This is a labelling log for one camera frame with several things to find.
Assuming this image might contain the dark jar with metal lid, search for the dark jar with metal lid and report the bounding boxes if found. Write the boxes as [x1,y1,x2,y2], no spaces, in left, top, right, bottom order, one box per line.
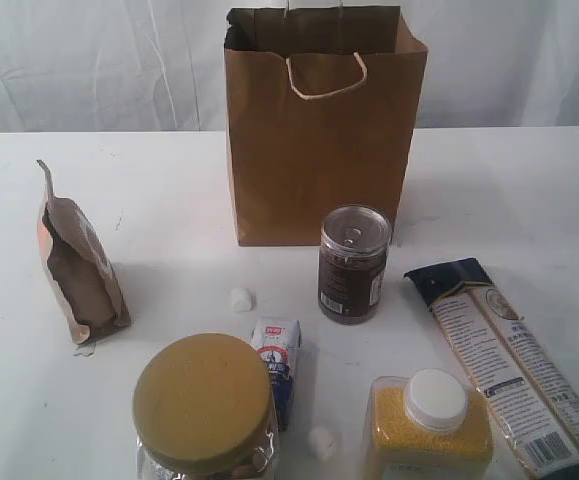
[317,205,392,325]

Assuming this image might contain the clear jar with yellow lid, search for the clear jar with yellow lid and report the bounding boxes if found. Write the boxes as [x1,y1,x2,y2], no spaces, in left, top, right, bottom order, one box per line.
[132,333,279,479]

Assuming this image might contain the yellow millet bottle white cap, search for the yellow millet bottle white cap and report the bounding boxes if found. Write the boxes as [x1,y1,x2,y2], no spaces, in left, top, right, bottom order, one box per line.
[360,369,493,479]

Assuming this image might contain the large brown paper bag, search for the large brown paper bag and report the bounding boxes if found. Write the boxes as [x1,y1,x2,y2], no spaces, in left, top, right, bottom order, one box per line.
[224,6,428,246]

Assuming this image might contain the white marshmallow upper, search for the white marshmallow upper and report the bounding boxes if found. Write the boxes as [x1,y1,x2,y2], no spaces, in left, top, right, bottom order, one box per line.
[230,287,255,313]

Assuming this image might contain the white marshmallow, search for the white marshmallow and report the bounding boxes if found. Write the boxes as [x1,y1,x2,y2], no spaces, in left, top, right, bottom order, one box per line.
[230,287,255,313]
[308,426,337,463]

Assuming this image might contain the blue white milk carton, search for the blue white milk carton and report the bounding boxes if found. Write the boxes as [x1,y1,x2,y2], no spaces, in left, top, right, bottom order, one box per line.
[250,317,301,431]

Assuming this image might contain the white marshmallow lower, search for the white marshmallow lower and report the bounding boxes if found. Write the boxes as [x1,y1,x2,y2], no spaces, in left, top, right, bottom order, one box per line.
[308,426,337,463]

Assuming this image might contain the open brown kraft pouch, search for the open brown kraft pouch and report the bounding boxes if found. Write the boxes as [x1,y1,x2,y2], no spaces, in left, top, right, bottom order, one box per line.
[37,160,131,345]

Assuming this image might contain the torn paper scrap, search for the torn paper scrap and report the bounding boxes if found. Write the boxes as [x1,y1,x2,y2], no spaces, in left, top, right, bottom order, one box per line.
[73,342,96,358]

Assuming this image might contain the long noodle package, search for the long noodle package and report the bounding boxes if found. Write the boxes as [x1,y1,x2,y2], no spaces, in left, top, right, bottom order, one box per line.
[404,258,579,479]

